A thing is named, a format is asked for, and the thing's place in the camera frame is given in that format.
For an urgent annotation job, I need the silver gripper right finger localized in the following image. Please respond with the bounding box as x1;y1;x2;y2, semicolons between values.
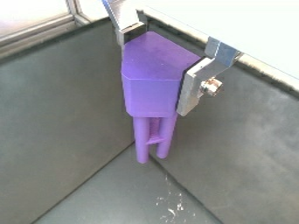
176;37;243;116

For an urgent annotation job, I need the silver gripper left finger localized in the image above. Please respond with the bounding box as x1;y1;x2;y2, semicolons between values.
101;0;147;46

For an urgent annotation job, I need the purple three prong peg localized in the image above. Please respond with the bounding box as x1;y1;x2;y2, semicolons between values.
121;31;200;164

